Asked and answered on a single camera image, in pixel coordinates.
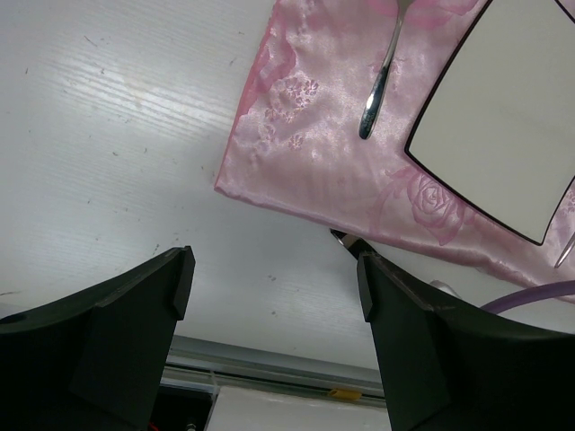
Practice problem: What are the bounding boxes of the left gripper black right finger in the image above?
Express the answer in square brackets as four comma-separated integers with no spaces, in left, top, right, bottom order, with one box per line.
[357,253,574,430]

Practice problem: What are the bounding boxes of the pink rose satin cloth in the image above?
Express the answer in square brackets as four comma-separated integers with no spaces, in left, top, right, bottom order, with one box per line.
[215,1,574,286]

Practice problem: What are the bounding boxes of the silver spoon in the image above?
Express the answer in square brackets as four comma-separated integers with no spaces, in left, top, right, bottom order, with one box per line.
[553,233,575,268]

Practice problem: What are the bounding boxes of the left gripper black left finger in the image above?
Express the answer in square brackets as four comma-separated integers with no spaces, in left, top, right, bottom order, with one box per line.
[1,246,195,430]

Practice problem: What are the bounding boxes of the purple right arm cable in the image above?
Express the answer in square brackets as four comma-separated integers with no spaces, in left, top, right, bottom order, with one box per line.
[478,280,575,312]

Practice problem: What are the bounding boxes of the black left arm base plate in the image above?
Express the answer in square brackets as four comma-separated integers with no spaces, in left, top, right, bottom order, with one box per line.
[147,386,213,431]

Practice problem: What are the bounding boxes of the silver table knife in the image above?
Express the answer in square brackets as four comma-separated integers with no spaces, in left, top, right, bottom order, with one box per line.
[330,229,375,260]

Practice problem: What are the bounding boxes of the white square plate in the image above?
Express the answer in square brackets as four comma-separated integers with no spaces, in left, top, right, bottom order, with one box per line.
[405,1,574,245]

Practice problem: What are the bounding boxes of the silver fork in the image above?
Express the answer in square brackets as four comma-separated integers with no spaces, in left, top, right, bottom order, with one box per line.
[358,0,412,140]

